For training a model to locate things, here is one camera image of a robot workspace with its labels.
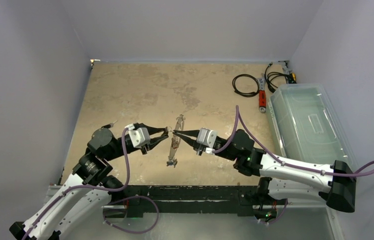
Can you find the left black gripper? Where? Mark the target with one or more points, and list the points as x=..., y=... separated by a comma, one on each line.
x=153, y=140

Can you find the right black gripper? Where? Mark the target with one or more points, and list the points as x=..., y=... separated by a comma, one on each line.
x=199, y=149

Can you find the silver key holder strip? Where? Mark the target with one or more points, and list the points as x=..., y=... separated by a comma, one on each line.
x=175, y=141

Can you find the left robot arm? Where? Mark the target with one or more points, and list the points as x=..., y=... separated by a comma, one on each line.
x=89, y=186

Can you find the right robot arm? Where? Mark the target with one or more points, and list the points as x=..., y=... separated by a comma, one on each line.
x=287, y=178

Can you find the clear plastic storage bin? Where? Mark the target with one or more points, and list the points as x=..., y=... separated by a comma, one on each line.
x=305, y=127

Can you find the yellow black connector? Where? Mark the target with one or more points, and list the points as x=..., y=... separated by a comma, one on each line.
x=292, y=78

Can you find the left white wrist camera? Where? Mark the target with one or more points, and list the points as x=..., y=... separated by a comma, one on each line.
x=139, y=135

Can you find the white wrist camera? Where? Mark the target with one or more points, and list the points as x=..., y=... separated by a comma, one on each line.
x=139, y=135
x=206, y=139

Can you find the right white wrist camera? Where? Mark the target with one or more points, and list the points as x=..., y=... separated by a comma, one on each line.
x=206, y=139

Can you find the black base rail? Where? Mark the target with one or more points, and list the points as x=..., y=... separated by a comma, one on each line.
x=241, y=200

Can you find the orange handled tool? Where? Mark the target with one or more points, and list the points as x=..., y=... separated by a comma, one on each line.
x=262, y=94

